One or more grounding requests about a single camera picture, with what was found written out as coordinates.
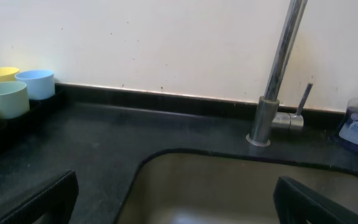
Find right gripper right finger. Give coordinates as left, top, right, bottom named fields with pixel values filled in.
left=273, top=175, right=358, bottom=224

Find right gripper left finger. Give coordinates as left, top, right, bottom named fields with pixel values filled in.
left=0, top=169, right=80, bottom=224

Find steel sink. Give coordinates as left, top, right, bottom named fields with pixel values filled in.
left=113, top=148, right=358, bottom=224

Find steel tap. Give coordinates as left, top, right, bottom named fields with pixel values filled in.
left=246, top=0, right=314, bottom=147

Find blue soap bottle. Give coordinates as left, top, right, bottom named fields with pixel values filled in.
left=334, top=90, right=358, bottom=156

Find green cup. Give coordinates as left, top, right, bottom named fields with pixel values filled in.
left=0, top=81, right=30, bottom=120

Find blue cup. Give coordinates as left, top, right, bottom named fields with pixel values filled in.
left=14, top=69, right=56, bottom=101

